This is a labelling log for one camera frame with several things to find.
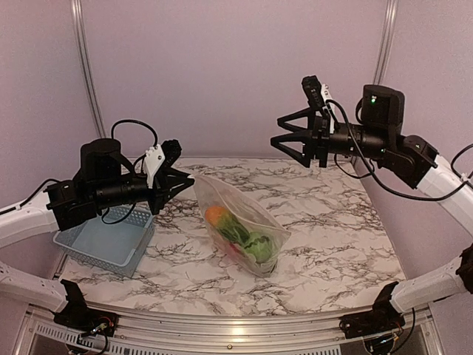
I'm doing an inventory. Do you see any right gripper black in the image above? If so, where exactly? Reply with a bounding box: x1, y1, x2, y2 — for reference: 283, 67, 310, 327
271, 105, 391, 167

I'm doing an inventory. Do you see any clear zip top bag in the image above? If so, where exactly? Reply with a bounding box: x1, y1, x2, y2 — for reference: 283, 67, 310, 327
194, 175, 290, 277

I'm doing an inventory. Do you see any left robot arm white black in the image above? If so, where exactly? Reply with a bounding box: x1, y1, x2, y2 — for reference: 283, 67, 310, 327
1, 138, 195, 247

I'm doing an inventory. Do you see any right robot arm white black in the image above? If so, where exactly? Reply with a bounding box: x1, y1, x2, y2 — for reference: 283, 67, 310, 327
270, 76, 472, 331

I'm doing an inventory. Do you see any fake orange fruit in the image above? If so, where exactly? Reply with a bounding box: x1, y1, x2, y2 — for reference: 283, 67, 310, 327
205, 206, 231, 228

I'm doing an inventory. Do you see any pink red fake fruit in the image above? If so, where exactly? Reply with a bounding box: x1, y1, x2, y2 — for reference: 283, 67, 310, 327
228, 243, 245, 257

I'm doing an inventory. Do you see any light green fake fruit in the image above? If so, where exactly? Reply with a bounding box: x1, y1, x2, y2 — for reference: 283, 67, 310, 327
244, 231, 276, 263

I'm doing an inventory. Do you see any light blue plastic basket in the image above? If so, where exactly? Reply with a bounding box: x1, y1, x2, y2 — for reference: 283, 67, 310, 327
53, 206, 154, 277

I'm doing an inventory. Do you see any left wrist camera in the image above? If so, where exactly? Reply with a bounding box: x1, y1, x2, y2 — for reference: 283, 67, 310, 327
143, 139, 182, 189

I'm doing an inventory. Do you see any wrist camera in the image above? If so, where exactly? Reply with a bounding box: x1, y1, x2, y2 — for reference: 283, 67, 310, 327
143, 139, 182, 189
302, 75, 333, 111

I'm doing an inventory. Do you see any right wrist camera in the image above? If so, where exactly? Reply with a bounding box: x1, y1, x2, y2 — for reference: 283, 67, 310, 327
302, 75, 333, 111

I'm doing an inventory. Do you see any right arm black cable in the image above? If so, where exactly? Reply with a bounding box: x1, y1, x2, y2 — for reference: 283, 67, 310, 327
324, 98, 473, 203

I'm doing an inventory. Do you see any right aluminium frame post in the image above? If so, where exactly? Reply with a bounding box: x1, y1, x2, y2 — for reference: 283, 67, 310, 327
372, 0, 399, 85

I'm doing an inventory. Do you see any aluminium frame post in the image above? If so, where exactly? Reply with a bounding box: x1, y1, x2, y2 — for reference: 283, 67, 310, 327
372, 0, 399, 85
70, 0, 107, 138

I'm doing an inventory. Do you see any front aluminium rail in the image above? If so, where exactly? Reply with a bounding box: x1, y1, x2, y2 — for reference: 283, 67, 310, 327
21, 299, 433, 355

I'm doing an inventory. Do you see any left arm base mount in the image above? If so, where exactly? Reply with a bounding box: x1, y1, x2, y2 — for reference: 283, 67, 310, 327
53, 280, 119, 337

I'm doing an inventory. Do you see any left aluminium frame post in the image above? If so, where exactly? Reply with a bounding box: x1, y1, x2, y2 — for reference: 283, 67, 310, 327
70, 0, 107, 138

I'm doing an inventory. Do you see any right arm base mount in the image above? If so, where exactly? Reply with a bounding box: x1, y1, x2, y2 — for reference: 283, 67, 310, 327
338, 282, 406, 339

